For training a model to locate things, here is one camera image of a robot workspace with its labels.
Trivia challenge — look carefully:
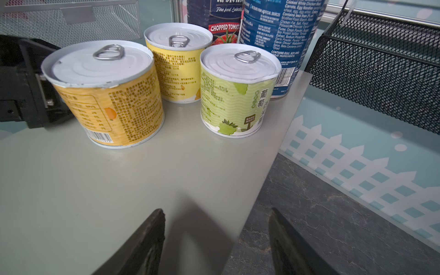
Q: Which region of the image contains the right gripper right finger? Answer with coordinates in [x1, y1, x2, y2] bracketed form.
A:
[268, 207, 337, 275]

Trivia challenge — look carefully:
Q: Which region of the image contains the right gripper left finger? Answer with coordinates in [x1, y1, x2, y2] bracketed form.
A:
[94, 209, 166, 275]

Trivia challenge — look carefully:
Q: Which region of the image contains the small yellow can white lid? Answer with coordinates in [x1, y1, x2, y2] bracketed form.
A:
[200, 44, 282, 139]
[41, 40, 165, 149]
[144, 23, 213, 104]

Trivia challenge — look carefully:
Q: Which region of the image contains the black mesh wall basket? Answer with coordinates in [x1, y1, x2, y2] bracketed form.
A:
[305, 1, 440, 134]

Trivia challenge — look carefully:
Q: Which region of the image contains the dark blue tomato can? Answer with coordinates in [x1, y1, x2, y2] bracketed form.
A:
[187, 0, 244, 45]

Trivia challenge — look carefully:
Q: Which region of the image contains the blue soup can pink lid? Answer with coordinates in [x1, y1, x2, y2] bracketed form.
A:
[238, 0, 328, 100]

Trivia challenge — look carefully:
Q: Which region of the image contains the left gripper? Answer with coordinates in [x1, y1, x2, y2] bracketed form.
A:
[1, 35, 74, 128]

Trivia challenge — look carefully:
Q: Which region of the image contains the white mesh wall basket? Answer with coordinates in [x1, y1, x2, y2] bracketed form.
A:
[1, 0, 141, 48]

